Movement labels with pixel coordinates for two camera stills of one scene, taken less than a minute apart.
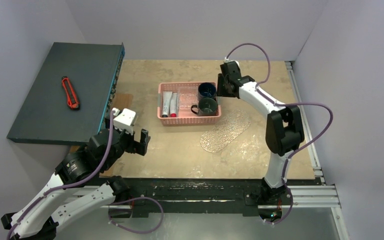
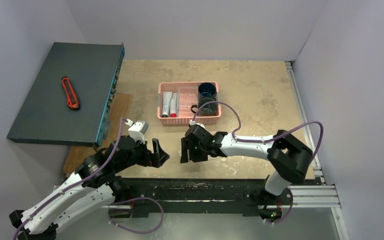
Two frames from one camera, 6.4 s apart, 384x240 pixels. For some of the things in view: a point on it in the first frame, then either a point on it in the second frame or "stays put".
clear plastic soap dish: (187, 97) stays put
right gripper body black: (223, 86) -> (190, 150)
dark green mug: (207, 107) stays put
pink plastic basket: (185, 121) stays put
